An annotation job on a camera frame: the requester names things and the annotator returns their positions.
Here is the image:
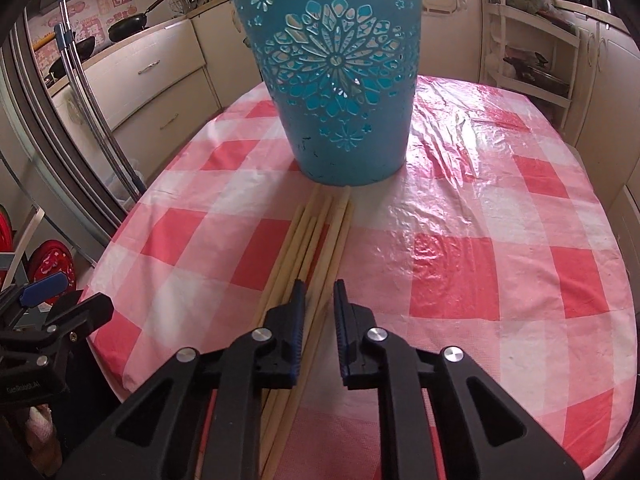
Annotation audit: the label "pink checked plastic tablecloth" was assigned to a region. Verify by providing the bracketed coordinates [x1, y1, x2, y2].
[80, 74, 626, 480]

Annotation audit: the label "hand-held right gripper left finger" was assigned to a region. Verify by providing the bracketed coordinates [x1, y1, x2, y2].
[57, 279, 307, 480]

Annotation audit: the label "bundle of wooden chopsticks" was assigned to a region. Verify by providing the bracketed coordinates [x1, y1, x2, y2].
[252, 186, 353, 480]

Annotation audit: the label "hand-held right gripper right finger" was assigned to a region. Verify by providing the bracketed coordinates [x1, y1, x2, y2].
[333, 279, 585, 480]

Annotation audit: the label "white storage shelf rack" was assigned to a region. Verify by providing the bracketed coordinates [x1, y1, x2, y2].
[482, 0, 581, 131]

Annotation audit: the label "white plastic bag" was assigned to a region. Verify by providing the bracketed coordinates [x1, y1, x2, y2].
[102, 157, 148, 206]

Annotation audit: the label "cream drawer cabinet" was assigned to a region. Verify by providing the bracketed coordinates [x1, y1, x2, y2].
[50, 15, 223, 181]

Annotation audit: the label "grey metal refrigerator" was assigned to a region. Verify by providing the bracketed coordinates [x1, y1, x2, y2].
[0, 25, 126, 261]

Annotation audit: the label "dark lidded pot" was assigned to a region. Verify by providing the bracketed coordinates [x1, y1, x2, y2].
[502, 52, 571, 98]

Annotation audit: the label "person's left hand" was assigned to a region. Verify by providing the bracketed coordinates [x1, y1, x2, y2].
[25, 406, 57, 456]

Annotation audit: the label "blue cut-out plastic basket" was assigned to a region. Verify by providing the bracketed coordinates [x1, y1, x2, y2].
[231, 0, 427, 187]

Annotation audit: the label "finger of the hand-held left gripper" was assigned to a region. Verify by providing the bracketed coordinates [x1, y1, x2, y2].
[30, 294, 115, 356]
[0, 272, 71, 311]

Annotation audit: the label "red patterned round plate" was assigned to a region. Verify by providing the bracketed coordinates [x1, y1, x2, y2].
[27, 240, 76, 306]
[0, 204, 15, 261]

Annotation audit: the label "metal mop poles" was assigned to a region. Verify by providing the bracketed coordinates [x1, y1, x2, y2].
[54, 0, 148, 201]

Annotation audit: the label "grey metal rack frame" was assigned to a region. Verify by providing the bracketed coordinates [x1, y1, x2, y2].
[0, 155, 46, 291]

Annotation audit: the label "black wok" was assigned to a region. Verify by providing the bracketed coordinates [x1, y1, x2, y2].
[47, 35, 97, 81]

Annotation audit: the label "cream tall cabinets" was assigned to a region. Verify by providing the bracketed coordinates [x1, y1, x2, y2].
[565, 5, 640, 361]

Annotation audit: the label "black frying pan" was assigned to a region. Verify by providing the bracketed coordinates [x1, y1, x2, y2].
[107, 0, 169, 43]

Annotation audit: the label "pink wall stickers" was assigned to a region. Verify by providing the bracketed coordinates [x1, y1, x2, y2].
[27, 0, 136, 68]

